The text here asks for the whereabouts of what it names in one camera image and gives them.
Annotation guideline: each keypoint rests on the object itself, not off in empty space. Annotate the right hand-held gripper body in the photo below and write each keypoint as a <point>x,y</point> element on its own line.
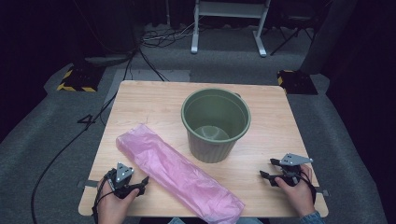
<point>292,160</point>

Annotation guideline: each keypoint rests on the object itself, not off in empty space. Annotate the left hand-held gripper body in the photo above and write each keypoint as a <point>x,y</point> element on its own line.
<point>124,174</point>

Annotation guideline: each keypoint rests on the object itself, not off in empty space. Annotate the pink plastic bag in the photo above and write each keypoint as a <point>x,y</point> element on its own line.
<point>174,171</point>

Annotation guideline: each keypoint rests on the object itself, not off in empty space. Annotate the green plastic bin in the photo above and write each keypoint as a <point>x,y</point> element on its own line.
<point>208,149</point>

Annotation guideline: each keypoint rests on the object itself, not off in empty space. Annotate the person's right hand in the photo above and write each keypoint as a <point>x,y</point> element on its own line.
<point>300,196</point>

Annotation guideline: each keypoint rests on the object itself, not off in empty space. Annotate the person's left hand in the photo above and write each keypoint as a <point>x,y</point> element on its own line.
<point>112,208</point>

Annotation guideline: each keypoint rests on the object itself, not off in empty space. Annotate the grey tape strip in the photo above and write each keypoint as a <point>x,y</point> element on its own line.
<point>90,183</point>
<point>323,193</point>

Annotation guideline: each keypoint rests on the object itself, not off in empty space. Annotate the person's left leg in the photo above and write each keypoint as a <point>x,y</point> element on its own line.
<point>176,221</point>

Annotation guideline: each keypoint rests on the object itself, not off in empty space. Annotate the person's leg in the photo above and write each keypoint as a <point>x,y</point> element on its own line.
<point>176,221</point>
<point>250,221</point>

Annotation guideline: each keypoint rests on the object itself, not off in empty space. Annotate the person's right leg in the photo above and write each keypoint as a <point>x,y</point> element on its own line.
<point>250,221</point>

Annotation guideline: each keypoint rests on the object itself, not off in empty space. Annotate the black yellow striped base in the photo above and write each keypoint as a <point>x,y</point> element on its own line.
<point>297,82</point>
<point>81,77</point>

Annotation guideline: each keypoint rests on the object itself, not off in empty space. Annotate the black tripod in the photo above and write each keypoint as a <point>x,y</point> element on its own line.
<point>288,40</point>

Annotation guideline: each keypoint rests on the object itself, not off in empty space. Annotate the grey fabric column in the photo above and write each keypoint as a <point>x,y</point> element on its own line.
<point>327,37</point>

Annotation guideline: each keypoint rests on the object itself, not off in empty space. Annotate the white metal stand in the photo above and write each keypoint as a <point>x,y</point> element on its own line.
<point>194,37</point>

